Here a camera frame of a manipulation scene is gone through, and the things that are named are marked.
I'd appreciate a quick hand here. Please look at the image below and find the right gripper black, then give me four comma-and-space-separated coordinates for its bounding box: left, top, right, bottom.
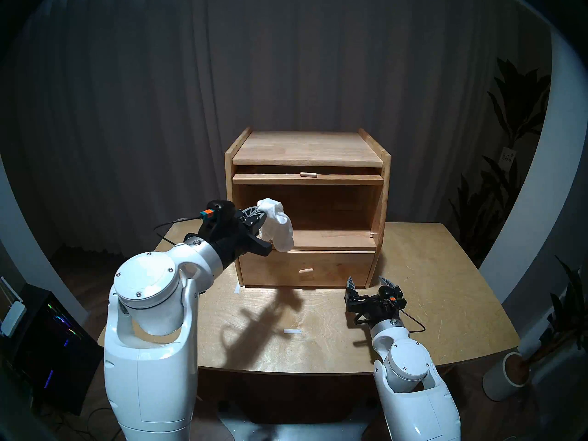
345, 276, 407, 325

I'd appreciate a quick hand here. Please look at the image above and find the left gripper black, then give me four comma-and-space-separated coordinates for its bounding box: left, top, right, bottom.
198, 205, 273, 271

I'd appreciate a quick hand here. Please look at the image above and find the white sock bundle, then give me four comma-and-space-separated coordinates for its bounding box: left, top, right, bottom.
256, 198, 294, 253

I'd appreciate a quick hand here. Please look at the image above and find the wooden door with ribbed glass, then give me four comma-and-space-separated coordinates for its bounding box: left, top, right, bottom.
232, 165, 384, 186

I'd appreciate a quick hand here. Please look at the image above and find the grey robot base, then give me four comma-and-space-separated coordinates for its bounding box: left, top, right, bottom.
216, 401, 373, 441

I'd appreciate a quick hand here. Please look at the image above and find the wooden cabinet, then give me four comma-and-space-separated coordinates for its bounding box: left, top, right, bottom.
224, 127, 392, 289

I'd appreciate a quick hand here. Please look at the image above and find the white round plant pot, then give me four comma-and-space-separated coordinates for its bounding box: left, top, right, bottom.
482, 351, 531, 401

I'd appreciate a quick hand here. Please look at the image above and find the grey pleated curtain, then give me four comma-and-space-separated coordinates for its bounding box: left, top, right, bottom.
0, 0, 552, 261

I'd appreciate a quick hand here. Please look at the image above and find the leafy plant in white pot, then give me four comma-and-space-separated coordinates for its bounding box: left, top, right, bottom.
524, 256, 588, 367

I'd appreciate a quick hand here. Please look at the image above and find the tall dark leafy plant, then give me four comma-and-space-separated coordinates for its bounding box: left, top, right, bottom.
450, 57, 552, 266

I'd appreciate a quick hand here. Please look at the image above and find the black computer tower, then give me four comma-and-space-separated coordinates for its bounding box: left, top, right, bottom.
0, 284, 104, 415

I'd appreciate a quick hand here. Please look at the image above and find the white router box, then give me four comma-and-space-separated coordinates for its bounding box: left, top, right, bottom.
0, 300, 27, 337

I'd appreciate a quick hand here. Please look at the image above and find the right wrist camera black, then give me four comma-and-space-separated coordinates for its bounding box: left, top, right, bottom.
379, 286, 407, 309

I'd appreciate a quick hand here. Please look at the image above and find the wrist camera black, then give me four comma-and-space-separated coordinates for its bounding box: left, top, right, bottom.
379, 286, 407, 309
198, 200, 236, 225

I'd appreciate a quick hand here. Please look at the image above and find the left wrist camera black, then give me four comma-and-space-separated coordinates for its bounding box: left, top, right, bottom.
198, 200, 236, 225

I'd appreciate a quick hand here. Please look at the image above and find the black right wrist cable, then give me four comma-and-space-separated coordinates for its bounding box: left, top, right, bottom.
395, 307, 426, 334

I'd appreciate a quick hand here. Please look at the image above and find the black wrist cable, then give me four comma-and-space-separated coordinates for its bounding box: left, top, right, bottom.
154, 217, 203, 245
395, 307, 426, 334

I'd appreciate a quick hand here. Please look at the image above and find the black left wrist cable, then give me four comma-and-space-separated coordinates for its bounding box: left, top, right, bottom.
154, 217, 203, 245

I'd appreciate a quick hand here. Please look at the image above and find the thin floor cable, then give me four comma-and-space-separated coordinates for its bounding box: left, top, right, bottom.
85, 406, 122, 441

